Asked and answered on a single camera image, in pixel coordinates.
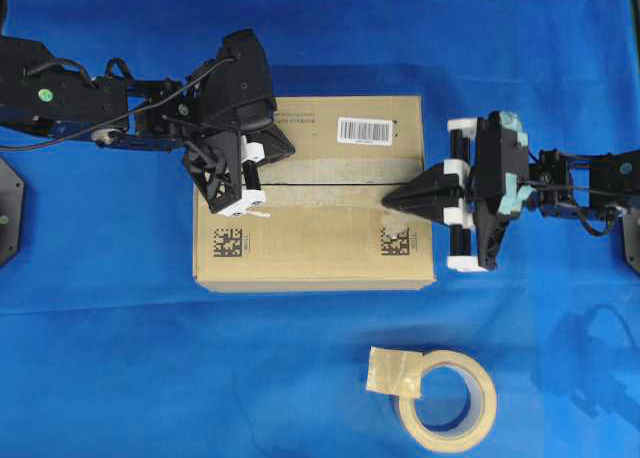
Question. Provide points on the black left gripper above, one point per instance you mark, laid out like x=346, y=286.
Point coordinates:
x=234, y=114

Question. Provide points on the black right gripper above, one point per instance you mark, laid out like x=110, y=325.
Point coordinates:
x=477, y=192

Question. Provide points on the brown cardboard box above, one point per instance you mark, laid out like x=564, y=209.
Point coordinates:
x=323, y=226

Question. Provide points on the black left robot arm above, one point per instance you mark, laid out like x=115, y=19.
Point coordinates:
x=55, y=100

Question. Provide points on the beige packing tape roll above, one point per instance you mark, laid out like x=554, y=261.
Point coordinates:
x=445, y=400

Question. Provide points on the blue table cloth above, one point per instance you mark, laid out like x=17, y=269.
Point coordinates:
x=109, y=348

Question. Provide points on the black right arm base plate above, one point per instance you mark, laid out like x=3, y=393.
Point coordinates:
x=631, y=239

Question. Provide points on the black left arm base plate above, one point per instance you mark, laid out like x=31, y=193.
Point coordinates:
x=11, y=205

